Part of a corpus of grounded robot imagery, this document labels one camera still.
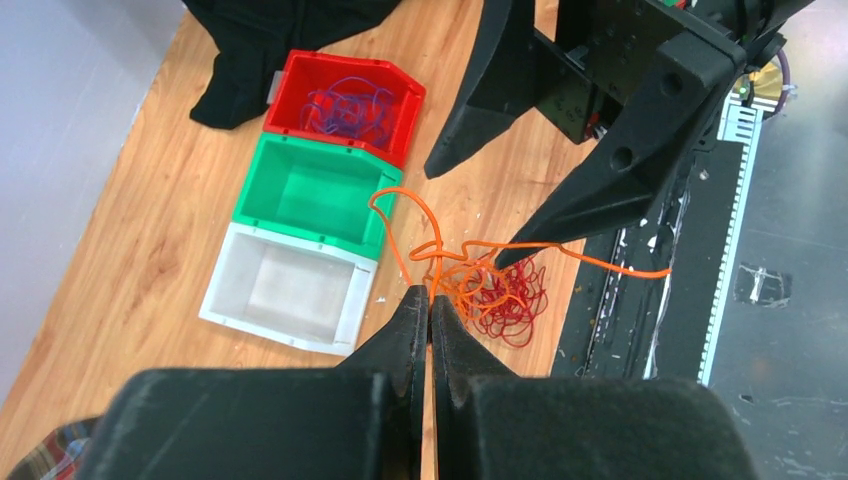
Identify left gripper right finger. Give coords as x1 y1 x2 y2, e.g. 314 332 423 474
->
430 295 516 479

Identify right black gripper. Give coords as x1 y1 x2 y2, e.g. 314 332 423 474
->
424 0 749 268

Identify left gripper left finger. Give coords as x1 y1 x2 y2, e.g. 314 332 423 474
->
337 285 429 479

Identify red thin cable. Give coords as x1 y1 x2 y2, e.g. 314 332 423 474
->
463 258 551 350

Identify orange thin cable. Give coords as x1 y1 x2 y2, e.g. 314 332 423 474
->
368 187 672 326

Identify purple thin cable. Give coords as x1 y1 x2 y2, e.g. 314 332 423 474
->
301 76 399 148

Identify white plastic bin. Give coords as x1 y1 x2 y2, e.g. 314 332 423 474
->
198 222 377 357

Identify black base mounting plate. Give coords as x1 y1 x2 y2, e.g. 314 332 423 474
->
551 139 741 380

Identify green plastic bin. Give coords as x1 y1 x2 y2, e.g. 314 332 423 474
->
232 133 403 260

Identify red plastic bin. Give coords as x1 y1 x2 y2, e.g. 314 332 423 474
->
263 50 426 170

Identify black t-shirt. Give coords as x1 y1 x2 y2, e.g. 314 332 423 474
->
184 0 399 130

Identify plaid flannel shirt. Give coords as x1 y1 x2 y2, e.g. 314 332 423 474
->
7 416 101 480

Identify slotted aluminium rail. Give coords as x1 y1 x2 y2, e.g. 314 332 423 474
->
697 92 764 387

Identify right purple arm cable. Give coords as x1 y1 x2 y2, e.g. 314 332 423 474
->
775 46 796 101

